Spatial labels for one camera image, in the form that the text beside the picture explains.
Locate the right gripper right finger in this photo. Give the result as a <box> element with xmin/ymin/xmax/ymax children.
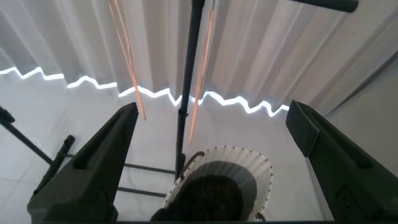
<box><xmin>285</xmin><ymin>99</ymin><xmax>398</xmax><ymax>222</ymax></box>

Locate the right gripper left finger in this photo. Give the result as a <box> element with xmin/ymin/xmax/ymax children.
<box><xmin>27</xmin><ymin>101</ymin><xmax>140</xmax><ymax>222</ymax></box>

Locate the white laundry basket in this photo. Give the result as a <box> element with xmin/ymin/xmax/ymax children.
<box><xmin>163</xmin><ymin>145</ymin><xmax>274</xmax><ymax>222</ymax></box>

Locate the black clothes rack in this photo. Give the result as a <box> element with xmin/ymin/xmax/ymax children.
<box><xmin>0</xmin><ymin>0</ymin><xmax>359</xmax><ymax>200</ymax></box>

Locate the white curtain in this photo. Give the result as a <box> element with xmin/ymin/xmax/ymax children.
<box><xmin>0</xmin><ymin>0</ymin><xmax>398</xmax><ymax>118</ymax></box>

